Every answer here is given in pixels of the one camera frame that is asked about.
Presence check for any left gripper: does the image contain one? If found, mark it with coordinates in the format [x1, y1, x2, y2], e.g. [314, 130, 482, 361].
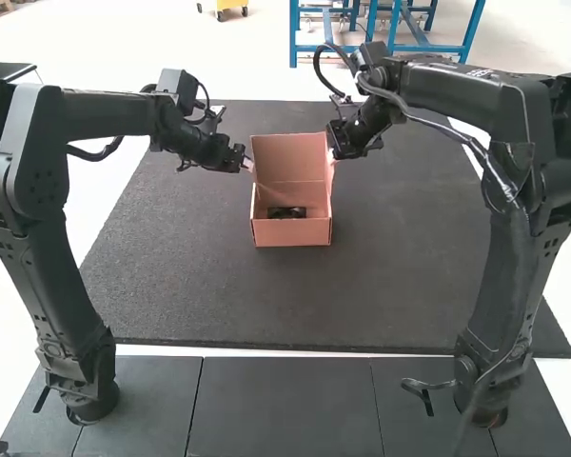
[197, 134, 256, 173]

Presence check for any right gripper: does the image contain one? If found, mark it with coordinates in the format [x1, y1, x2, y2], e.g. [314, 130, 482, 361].
[325, 118, 386, 167]

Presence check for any cardboard box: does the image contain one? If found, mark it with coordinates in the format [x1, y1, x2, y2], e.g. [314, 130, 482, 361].
[248, 131, 339, 248]

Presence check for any black square fan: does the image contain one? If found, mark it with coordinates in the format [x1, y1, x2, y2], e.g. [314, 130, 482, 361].
[266, 205, 310, 221]

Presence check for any black mat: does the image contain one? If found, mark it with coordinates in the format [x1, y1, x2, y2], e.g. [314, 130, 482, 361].
[78, 98, 571, 359]

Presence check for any yellow wheeled cart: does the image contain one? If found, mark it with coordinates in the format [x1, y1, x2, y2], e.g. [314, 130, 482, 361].
[196, 0, 251, 23]

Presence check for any dark base panel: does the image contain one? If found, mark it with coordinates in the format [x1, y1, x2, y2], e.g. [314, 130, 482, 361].
[368, 357, 571, 457]
[186, 356, 386, 457]
[0, 354, 205, 457]

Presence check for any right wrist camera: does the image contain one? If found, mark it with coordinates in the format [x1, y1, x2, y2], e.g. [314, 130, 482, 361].
[329, 93, 358, 126]

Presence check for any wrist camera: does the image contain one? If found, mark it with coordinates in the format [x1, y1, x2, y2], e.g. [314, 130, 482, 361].
[202, 105, 228, 130]
[329, 93, 358, 126]

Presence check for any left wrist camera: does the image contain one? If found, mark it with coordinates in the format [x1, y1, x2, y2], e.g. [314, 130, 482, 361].
[202, 105, 228, 130]

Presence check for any black cable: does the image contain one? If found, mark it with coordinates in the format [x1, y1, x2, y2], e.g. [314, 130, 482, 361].
[66, 135, 125, 162]
[312, 43, 358, 102]
[189, 80, 211, 126]

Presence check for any blue frame table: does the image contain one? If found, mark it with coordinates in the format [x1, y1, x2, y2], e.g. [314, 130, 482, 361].
[288, 0, 363, 69]
[361, 0, 486, 64]

